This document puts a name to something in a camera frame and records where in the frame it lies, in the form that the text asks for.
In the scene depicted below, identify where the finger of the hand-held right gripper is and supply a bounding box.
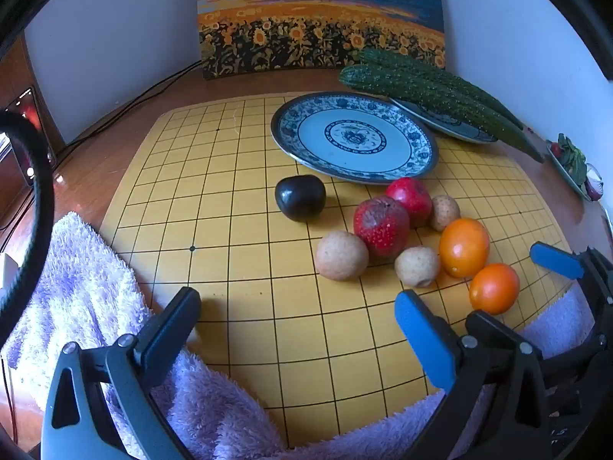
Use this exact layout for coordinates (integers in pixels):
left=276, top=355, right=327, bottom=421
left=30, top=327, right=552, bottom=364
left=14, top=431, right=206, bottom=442
left=529, top=241, right=613, bottom=308

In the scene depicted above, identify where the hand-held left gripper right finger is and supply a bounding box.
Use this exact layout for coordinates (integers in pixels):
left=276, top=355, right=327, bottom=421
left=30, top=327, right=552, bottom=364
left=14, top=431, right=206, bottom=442
left=395, top=289, right=554, bottom=460

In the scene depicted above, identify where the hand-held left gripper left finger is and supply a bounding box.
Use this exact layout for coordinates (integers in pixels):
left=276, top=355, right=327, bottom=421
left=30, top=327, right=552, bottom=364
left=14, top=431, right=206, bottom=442
left=41, top=286, right=202, bottom=460

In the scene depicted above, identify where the orange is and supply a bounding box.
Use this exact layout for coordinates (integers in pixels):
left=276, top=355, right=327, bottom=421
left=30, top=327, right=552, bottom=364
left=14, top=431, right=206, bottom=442
left=469, top=263, right=521, bottom=316
left=439, top=217, right=491, bottom=279

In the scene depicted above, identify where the brown longan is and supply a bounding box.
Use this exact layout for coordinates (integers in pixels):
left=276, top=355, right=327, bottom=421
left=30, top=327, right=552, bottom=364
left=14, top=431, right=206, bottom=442
left=394, top=246, right=441, bottom=289
left=428, top=194, right=462, bottom=233
left=315, top=230, right=370, bottom=281

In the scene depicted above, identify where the red apple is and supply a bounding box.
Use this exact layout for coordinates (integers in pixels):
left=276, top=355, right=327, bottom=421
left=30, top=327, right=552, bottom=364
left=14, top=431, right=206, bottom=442
left=354, top=196, right=411, bottom=260
left=385, top=177, right=434, bottom=229

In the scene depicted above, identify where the dark plum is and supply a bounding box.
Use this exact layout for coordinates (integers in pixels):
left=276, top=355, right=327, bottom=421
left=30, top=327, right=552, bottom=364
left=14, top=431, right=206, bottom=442
left=275, top=175, right=327, bottom=223

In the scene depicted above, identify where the blue patterned plate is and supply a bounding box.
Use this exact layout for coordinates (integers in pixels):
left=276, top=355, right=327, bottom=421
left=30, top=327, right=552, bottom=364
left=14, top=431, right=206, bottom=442
left=270, top=91, right=440, bottom=186
left=389, top=96, right=500, bottom=145

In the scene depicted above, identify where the yellow grid game board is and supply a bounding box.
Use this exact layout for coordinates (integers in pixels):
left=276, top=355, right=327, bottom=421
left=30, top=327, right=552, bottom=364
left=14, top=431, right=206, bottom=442
left=100, top=95, right=576, bottom=449

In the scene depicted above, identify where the small side plate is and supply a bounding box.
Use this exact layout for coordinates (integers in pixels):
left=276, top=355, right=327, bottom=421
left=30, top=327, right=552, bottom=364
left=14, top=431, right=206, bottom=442
left=546, top=139, right=593, bottom=203

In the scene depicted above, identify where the purple onion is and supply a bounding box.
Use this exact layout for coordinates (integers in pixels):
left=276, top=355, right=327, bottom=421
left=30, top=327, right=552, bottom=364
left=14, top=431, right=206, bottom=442
left=585, top=162, right=606, bottom=202

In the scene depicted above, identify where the purple fluffy towel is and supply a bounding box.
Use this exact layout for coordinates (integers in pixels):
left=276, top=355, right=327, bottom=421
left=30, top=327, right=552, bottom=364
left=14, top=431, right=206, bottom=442
left=0, top=211, right=595, bottom=460

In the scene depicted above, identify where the green leafy vegetable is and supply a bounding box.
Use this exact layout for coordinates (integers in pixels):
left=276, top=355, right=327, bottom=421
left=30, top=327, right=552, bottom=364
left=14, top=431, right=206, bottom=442
left=551, top=133, right=588, bottom=187

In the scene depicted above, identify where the green cucumber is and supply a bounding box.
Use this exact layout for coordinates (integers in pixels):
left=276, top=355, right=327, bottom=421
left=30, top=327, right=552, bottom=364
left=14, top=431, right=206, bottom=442
left=358, top=48, right=526, bottom=131
left=338, top=64, right=547, bottom=164

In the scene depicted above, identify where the phone with red screen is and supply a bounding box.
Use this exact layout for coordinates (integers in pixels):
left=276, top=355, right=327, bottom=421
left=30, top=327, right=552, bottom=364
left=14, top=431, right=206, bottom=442
left=8, top=87, right=54, bottom=189

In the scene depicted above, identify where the sunflower field painting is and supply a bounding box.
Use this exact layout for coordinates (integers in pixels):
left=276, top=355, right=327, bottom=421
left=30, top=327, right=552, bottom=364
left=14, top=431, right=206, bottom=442
left=196, top=0, right=447, bottom=80

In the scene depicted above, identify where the thick black cable loop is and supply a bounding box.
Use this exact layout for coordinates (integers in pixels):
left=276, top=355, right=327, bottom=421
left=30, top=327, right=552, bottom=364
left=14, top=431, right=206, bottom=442
left=0, top=112, right=56, bottom=347

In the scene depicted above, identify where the thin black cable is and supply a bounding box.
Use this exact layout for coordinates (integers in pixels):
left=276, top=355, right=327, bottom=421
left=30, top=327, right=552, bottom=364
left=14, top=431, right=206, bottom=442
left=54, top=64, right=205, bottom=169
left=64, top=59, right=205, bottom=147

